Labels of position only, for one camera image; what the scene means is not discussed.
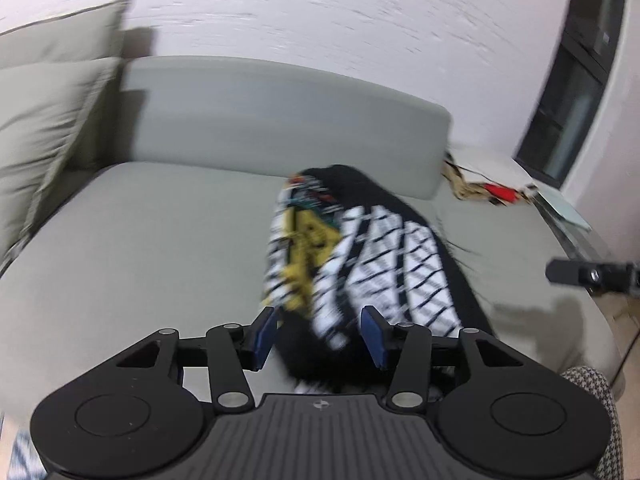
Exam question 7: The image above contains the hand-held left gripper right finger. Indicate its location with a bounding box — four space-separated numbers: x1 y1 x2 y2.
360 305 527 409

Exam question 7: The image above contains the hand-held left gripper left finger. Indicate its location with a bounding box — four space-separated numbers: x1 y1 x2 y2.
117 306 277 409

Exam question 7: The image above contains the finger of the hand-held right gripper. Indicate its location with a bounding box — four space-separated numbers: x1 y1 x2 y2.
546 257 640 296

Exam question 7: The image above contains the black patterned knit sweater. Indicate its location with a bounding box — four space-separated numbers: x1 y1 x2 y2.
260 164 501 397

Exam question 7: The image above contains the glass side table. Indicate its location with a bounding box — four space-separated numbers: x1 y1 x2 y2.
532 187 637 272

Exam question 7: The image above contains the pale green paper sheet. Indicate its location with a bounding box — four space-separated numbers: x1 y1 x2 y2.
537 187 594 232

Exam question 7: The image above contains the red folded cloth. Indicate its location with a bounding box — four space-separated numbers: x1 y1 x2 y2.
482 184 519 204

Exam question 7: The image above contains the grey sofa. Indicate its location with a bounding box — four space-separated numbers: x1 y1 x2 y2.
0 55 626 411

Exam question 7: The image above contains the houndstooth patterned clothing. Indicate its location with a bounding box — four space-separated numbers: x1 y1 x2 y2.
560 366 625 480

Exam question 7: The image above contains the dark framed window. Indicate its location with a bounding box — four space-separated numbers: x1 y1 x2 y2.
515 0 629 191

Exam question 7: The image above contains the blue white patterned rug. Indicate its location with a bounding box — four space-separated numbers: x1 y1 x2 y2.
0 425 47 480

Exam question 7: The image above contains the large grey cushion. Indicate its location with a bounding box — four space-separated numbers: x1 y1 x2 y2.
0 57 124 267
0 0 132 70

